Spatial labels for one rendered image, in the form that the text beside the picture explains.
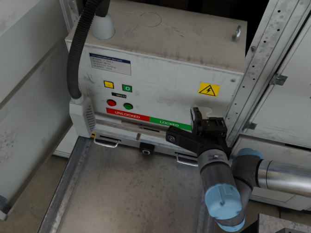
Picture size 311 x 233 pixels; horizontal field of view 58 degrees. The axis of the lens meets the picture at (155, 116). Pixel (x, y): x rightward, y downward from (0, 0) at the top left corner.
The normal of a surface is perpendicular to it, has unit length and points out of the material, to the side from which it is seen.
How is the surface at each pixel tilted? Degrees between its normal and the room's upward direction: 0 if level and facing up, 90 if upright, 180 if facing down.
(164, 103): 90
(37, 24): 90
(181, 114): 90
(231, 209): 75
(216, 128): 15
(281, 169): 36
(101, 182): 0
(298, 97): 90
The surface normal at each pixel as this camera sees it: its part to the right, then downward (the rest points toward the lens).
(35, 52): 0.92, 0.34
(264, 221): 0.04, -0.55
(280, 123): -0.22, 0.81
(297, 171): -0.51, -0.65
